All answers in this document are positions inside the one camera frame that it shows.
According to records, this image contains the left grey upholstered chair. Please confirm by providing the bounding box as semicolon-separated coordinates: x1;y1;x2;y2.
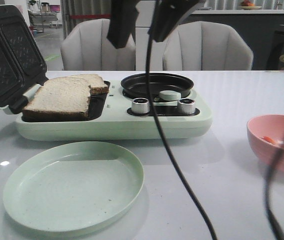
60;18;136;71

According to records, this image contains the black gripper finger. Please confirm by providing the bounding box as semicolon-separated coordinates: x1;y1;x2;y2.
149;0;199;42
107;0;139;49

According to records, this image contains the light green round plate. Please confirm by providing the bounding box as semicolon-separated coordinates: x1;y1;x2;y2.
3;141;144;236

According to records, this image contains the left silver control knob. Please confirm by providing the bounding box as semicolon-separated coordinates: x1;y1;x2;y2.
131;97;150;115

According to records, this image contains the white refrigerator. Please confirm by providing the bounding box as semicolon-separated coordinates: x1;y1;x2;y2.
135;19;167;72

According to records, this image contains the breakfast maker hinged lid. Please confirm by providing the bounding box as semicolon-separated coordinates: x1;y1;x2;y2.
0;5;47;114

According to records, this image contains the silver control knob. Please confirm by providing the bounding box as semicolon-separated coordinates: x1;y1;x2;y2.
131;97;150;115
177;98;196;115

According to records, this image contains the bread slice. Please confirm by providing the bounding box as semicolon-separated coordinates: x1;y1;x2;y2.
69;74;109;95
22;77;90;122

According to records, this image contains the right grey upholstered chair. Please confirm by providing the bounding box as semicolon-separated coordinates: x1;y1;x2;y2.
162;21;254;71

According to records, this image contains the right silver control knob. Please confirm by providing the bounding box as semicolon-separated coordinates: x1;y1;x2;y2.
177;98;196;115

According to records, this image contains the orange shrimp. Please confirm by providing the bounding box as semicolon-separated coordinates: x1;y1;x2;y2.
261;136;277;145

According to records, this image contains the grey upholstered chair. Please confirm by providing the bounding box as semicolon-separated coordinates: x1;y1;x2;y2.
60;18;136;71
162;21;254;71

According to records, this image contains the black round frying pan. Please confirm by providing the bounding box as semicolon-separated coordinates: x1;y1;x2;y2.
121;72;194;100

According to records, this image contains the dark kitchen counter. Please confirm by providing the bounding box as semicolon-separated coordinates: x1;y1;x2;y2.
183;9;284;70

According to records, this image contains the pink bowl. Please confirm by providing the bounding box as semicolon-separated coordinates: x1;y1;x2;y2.
247;114;284;172

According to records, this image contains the green breakfast maker base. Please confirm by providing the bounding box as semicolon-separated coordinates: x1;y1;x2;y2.
16;80;212;141

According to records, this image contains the fruit plate on counter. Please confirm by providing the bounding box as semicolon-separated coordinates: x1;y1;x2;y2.
239;0;262;10

